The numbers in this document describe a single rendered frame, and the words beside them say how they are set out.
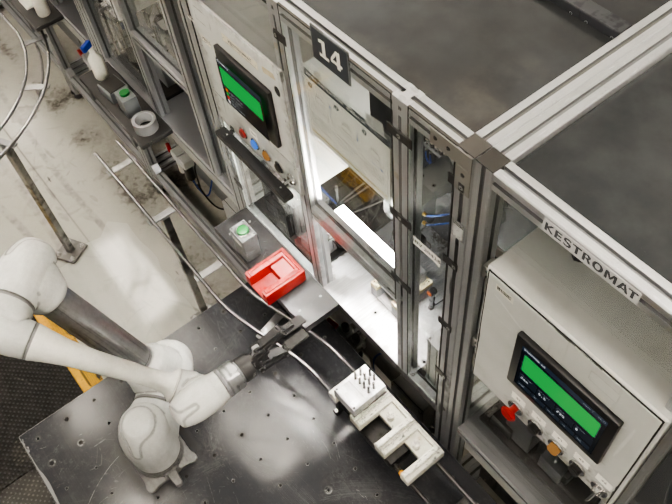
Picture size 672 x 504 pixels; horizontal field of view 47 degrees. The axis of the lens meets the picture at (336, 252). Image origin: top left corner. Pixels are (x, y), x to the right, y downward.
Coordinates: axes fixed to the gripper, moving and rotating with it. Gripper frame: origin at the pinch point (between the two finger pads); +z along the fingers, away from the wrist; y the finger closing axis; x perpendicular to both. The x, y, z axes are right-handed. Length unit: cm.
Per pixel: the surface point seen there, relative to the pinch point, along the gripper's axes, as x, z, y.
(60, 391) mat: 102, -71, -111
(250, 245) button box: 43.1, 10.6, -13.4
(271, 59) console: 27, 22, 69
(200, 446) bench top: 9, -39, -44
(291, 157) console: 22, 20, 40
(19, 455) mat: 87, -98, -111
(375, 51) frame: -5, 28, 89
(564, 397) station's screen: -73, 18, 52
